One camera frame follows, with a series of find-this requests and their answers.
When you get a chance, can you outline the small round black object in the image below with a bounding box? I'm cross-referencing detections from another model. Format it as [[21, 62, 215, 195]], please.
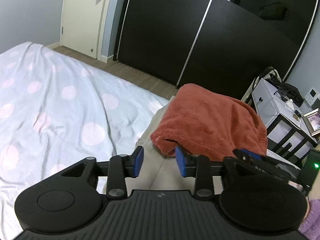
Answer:
[[295, 110, 302, 118]]

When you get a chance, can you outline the white black side table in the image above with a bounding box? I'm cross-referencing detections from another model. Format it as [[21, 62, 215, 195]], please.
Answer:
[[250, 79, 317, 166]]

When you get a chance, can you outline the black clothing pile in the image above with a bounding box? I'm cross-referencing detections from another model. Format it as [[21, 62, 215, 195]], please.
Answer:
[[242, 67, 304, 107]]

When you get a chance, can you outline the polka dot bed sheet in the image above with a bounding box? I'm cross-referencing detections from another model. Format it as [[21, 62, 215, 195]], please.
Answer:
[[1, 42, 167, 239]]

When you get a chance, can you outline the beige storage bag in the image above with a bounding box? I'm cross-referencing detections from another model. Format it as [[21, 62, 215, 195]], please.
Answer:
[[125, 105, 195, 194]]

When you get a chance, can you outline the silver picture frame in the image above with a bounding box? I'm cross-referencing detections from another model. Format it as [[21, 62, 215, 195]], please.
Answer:
[[302, 108, 320, 137]]

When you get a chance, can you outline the white crumpled tissue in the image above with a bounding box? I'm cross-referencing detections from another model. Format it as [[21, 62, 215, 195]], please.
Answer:
[[285, 99, 295, 111]]

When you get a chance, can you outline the rust red fleece garment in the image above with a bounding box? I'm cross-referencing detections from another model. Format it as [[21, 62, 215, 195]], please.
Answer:
[[150, 83, 267, 161]]

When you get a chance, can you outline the purple knit sleeve forearm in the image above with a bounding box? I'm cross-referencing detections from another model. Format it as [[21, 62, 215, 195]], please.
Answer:
[[298, 199, 320, 240]]

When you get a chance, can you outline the black sliding wardrobe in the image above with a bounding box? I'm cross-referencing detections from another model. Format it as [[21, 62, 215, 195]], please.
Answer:
[[113, 0, 319, 99]]

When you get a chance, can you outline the cream room door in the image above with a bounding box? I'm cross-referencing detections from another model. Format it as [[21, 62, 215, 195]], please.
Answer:
[[61, 0, 104, 59]]

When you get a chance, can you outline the white wall intercom panel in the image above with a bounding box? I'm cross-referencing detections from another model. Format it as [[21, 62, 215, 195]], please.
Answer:
[[304, 87, 318, 107]]

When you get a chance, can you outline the person right hand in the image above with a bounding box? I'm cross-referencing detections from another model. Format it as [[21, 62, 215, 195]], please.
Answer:
[[288, 180, 311, 221]]

